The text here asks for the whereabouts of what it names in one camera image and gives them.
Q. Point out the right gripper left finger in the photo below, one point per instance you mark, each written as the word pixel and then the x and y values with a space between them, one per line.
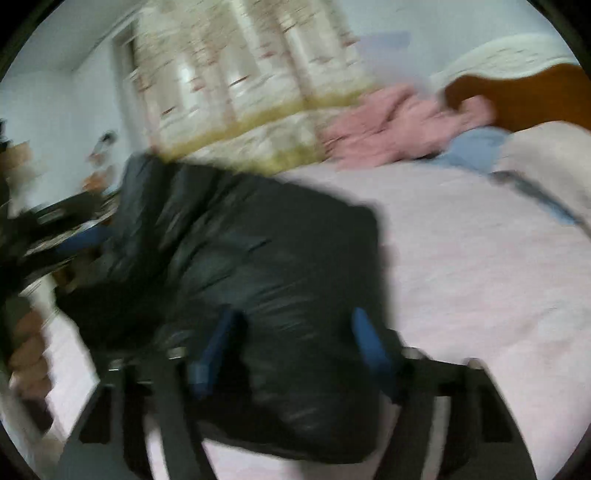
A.
pixel 162 386

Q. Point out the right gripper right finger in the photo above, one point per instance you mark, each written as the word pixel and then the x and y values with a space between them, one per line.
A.
pixel 453 423

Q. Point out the black puffer jacket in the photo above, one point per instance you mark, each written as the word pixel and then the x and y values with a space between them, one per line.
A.
pixel 190 241

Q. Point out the left hand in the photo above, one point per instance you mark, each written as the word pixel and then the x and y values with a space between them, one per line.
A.
pixel 28 363

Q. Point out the pink bed sheet mattress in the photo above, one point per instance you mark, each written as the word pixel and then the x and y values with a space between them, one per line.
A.
pixel 477 269

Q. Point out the tree pattern curtain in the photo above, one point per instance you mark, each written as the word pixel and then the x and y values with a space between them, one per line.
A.
pixel 247 85

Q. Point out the blue pillow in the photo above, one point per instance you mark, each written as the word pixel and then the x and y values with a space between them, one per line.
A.
pixel 478 151

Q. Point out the pink pillow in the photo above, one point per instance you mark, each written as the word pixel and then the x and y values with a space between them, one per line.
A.
pixel 554 156

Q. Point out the pink crumpled blanket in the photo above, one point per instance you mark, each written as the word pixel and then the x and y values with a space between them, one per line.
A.
pixel 397 123

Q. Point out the white and brown headboard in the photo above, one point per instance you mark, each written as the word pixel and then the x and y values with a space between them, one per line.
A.
pixel 529 79

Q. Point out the pink wall desk lamp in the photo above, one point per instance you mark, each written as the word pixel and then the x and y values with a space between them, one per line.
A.
pixel 100 154

